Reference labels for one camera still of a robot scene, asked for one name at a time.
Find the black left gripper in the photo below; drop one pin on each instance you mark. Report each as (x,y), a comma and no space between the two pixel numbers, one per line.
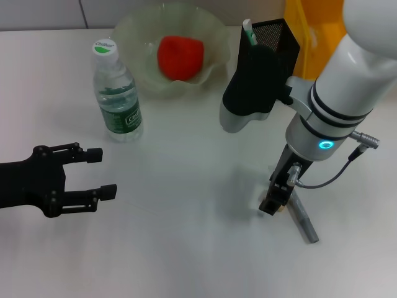
(34,183)

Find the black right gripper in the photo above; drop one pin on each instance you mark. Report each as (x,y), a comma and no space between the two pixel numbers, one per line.
(285,172)

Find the beige eraser with barcode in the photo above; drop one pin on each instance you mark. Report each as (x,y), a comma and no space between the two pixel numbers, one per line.
(283,208)

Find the grey marker pen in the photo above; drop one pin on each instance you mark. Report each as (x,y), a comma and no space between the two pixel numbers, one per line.
(307,229)

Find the clear water bottle green label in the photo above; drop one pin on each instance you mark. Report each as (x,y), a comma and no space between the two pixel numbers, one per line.
(121,102)

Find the orange red foam fruit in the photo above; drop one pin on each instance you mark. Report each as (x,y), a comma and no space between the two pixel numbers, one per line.
(180,59)

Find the mint green utility knife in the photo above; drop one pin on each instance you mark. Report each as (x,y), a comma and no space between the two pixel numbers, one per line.
(248,29)

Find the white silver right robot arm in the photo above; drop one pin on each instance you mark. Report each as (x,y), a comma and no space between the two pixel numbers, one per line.
(341,93)

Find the pale green glass fruit bowl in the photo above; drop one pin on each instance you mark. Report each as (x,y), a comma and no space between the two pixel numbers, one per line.
(133,56)

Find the black mesh pen holder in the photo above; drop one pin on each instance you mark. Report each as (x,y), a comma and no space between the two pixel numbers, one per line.
(288,46)

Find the yellow plastic storage bin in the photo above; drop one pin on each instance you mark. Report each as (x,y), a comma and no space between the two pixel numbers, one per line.
(322,40)

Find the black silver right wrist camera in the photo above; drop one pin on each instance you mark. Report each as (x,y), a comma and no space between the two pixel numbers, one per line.
(251,87)

